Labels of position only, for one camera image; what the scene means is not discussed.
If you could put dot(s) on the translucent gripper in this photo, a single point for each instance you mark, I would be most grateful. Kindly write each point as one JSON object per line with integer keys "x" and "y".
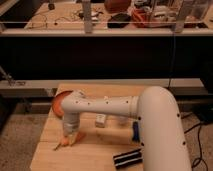
{"x": 70, "y": 133}

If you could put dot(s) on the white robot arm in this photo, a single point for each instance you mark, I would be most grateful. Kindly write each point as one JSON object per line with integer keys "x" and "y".
{"x": 160, "y": 127}

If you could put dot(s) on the orange wooden bowl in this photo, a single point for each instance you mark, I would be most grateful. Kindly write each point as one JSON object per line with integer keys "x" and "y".
{"x": 56, "y": 103}

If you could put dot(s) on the white tube bottle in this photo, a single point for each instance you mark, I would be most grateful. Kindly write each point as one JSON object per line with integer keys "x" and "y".
{"x": 101, "y": 117}

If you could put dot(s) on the black white striped block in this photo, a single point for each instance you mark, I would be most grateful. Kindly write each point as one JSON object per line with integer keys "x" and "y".
{"x": 127, "y": 159}

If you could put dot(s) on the blue sponge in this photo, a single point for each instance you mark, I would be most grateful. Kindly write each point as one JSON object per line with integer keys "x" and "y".
{"x": 136, "y": 136}

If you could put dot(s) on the black bowl on shelf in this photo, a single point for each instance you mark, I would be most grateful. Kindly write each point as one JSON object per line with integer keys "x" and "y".
{"x": 119, "y": 20}

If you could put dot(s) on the red container on shelf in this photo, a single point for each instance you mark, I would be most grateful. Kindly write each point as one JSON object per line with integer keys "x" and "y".
{"x": 141, "y": 18}

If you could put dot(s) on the grey metal post left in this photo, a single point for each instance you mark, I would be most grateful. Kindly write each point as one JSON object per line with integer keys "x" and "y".
{"x": 86, "y": 6}

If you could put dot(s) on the grey metal post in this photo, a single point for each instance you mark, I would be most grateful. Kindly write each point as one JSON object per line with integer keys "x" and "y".
{"x": 86, "y": 6}
{"x": 184, "y": 11}

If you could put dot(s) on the grey metal post right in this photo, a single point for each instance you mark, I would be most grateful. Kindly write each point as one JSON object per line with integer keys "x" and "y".
{"x": 184, "y": 11}

